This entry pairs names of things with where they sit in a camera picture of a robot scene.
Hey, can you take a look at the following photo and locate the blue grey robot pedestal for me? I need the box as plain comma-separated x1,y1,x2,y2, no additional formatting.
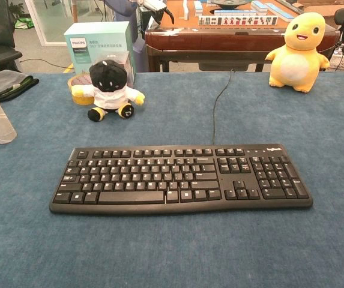
104,0,149,73

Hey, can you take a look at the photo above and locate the grey folded cloth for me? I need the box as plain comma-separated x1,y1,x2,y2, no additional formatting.
0,69,40,103

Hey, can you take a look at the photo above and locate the black keyboard cable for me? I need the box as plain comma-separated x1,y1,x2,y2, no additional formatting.
211,68,235,145

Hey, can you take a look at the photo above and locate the clear plastic box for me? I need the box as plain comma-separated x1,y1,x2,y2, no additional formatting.
104,50,131,76

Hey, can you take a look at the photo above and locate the black plush doll white coat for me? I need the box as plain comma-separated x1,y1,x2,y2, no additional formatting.
71,59,146,122

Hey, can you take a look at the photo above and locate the black Logitech keyboard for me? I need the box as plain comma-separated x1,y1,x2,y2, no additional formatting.
49,143,314,215

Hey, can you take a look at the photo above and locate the yellow tape roll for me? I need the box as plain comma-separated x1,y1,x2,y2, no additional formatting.
67,73,96,106

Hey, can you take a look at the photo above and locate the large yellow plush duck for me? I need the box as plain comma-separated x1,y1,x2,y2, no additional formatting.
264,11,331,94

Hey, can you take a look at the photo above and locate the teal white Philips box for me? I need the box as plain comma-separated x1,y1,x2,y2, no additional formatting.
64,20,136,88

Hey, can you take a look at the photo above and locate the background white black robot hand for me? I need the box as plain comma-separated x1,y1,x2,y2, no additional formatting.
137,0,175,25

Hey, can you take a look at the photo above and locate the blue table mat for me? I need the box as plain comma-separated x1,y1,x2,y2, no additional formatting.
0,71,344,288

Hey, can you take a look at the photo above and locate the mahjong tile row face up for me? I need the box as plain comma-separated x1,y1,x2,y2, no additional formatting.
198,15,279,27

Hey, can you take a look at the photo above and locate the brown mahjong table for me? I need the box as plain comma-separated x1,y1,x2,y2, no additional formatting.
144,0,340,73

